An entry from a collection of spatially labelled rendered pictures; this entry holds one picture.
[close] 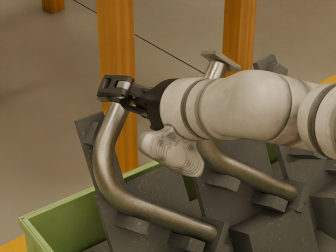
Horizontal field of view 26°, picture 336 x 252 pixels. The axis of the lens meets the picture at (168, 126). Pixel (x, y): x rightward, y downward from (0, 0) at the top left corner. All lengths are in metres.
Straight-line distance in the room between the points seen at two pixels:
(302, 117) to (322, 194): 0.63
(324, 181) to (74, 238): 0.45
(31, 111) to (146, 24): 0.96
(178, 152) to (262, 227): 0.37
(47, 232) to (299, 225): 0.41
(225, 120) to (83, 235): 0.57
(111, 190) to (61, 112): 2.15
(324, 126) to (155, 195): 0.53
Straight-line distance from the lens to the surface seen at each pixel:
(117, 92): 0.89
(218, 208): 1.20
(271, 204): 1.19
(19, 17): 4.03
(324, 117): 0.64
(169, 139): 0.85
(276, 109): 0.70
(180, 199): 1.15
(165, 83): 0.88
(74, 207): 1.20
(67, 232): 1.23
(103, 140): 1.03
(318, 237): 1.31
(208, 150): 1.11
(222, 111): 0.74
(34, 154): 2.94
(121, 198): 1.05
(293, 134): 0.73
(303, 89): 0.73
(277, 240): 1.21
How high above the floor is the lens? 1.72
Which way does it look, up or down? 34 degrees down
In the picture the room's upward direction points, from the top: straight up
